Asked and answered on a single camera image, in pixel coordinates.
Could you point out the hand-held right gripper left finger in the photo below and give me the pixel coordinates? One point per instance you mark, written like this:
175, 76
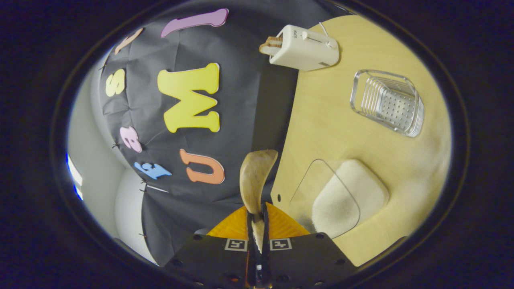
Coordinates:
250, 265

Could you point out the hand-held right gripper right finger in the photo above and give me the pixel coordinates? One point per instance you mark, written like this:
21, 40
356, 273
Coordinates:
266, 269

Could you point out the wooden spoon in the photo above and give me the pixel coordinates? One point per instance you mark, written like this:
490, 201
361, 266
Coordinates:
257, 176

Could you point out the clear chopstick holder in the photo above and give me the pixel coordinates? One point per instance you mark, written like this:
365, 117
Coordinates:
389, 104

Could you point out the white toaster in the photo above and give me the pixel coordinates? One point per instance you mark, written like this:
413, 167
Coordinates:
305, 50

